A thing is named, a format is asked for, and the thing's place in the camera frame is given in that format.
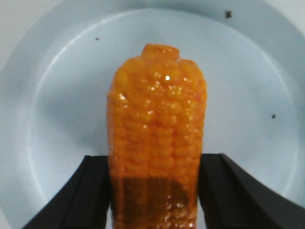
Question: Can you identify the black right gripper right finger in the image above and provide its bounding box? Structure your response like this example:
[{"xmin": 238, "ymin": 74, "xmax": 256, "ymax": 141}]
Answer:
[{"xmin": 198, "ymin": 153, "xmax": 305, "ymax": 229}]

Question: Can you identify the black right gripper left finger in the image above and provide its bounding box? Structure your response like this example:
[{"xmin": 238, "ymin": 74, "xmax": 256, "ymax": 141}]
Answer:
[{"xmin": 24, "ymin": 156, "xmax": 111, "ymax": 229}]

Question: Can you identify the orange plastic corn cob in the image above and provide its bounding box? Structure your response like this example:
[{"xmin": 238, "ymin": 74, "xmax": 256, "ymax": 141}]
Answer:
[{"xmin": 106, "ymin": 44, "xmax": 207, "ymax": 229}]

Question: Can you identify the light blue round plate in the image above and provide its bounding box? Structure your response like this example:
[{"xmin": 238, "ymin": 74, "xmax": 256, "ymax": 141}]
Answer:
[{"xmin": 0, "ymin": 0, "xmax": 305, "ymax": 229}]

